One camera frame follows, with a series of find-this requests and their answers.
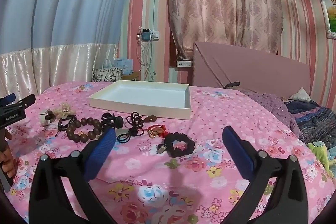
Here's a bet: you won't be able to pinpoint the dark blue patterned quilt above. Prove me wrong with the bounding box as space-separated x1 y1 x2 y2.
285 100 336 149

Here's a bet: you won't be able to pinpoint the black and white gift bag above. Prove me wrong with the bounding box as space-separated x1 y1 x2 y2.
92 67 124 83

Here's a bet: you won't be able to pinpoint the pink padded headboard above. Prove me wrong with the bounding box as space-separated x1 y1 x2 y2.
192 41 311 104

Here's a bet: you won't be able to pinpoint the red cord charm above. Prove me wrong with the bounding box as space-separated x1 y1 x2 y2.
147 124 168 139

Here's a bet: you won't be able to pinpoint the light blue gift bag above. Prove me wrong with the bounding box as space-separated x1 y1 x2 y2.
114 58 134 75

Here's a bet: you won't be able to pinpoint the black hair claw clip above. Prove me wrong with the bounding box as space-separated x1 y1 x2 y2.
101 112 124 130

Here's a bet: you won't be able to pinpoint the white shallow box tray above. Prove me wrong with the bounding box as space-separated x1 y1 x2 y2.
88 80 192 120

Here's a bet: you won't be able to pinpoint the purple dotted quilt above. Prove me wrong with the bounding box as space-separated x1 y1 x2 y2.
235 88 300 136

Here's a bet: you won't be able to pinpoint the cream scrunchie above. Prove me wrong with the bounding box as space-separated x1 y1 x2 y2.
54 103 74 119

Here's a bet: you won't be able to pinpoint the cream satin curtain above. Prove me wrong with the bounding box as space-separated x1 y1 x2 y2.
0 43 120 106

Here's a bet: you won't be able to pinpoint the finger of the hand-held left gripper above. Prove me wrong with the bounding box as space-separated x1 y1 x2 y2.
9 94 36 112
0 93 16 107

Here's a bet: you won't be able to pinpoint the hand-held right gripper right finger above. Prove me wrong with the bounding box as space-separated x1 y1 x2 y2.
222 126 314 224

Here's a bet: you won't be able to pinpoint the pink floral bedsheet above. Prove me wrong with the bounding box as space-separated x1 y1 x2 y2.
5 81 334 224

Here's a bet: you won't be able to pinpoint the green printed cloth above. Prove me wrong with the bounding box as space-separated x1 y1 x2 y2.
307 141 336 178

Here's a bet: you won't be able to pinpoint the black scrunchie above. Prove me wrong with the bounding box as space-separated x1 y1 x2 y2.
164 132 196 157

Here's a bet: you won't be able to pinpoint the blue charger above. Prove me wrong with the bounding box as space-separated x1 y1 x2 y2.
140 28 153 43

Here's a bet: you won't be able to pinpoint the small white pillow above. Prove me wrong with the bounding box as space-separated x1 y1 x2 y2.
289 87 312 103

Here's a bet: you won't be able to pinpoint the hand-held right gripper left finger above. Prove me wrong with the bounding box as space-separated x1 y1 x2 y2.
28 128 124 224

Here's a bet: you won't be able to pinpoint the black hair ties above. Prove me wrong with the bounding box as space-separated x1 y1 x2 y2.
117 126 146 146

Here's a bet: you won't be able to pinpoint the hanging charger cables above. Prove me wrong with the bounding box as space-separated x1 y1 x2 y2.
136 42 158 81

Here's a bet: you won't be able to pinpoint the black cord necklace brown pendant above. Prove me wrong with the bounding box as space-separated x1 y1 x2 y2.
125 112 158 130

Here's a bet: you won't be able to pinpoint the person's left hand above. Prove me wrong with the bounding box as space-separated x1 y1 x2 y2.
0 129 13 180

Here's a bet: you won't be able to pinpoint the pink patterned curtain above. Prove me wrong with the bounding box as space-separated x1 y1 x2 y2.
168 0 284 60

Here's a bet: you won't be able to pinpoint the brown wooden bead bracelet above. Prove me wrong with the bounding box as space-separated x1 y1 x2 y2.
66 117 105 142

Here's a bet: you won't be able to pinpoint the framed wall picture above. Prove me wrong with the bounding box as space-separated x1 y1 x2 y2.
318 0 336 39

